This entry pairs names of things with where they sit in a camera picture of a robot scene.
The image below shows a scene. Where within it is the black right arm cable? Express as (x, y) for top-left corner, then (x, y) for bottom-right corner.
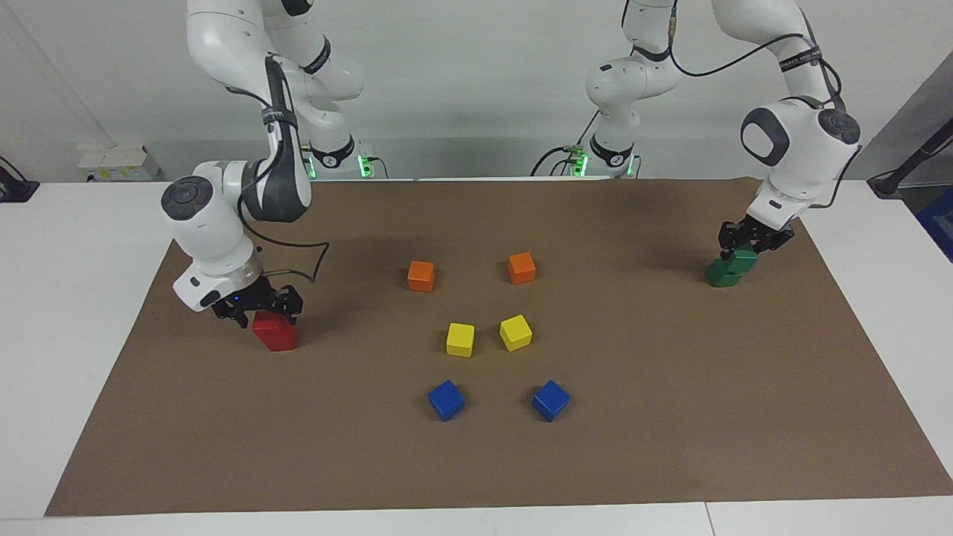
(223, 82), (331, 284)

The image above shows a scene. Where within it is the yellow wooden cube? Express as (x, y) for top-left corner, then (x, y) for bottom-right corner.
(499, 314), (534, 352)
(445, 322), (476, 358)

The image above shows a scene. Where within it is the blue wooden cube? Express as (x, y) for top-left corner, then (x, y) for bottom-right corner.
(532, 380), (571, 423)
(428, 380), (465, 423)

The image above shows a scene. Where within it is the black stand pole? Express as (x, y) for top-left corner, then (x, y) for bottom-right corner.
(867, 115), (953, 198)

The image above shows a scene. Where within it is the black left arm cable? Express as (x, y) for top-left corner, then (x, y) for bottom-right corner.
(666, 0), (864, 209)

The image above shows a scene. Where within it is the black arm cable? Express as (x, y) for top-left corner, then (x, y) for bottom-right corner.
(223, 82), (331, 284)
(666, 0), (864, 209)

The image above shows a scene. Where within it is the white box with yellow label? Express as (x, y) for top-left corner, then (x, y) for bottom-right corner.
(78, 145), (161, 182)

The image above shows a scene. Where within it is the black clamp mount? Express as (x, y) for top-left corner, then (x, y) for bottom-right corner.
(0, 156), (39, 203)

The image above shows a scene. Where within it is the blue crate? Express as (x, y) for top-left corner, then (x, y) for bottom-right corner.
(917, 186), (953, 261)

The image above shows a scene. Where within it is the brown paper table mat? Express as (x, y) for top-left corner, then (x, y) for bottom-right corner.
(45, 177), (953, 517)

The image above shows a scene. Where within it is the black base cable bundle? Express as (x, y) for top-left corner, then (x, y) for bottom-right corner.
(530, 115), (598, 177)

